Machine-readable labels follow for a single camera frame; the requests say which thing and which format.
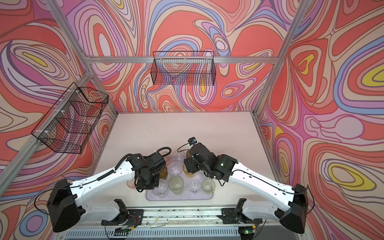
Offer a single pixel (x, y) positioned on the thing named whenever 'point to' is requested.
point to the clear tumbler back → (174, 169)
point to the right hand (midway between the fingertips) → (192, 163)
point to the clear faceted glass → (178, 157)
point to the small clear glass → (194, 185)
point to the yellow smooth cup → (190, 175)
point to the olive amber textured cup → (188, 154)
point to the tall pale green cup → (176, 184)
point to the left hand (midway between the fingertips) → (158, 188)
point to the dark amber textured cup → (163, 174)
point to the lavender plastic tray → (187, 195)
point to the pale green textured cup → (208, 186)
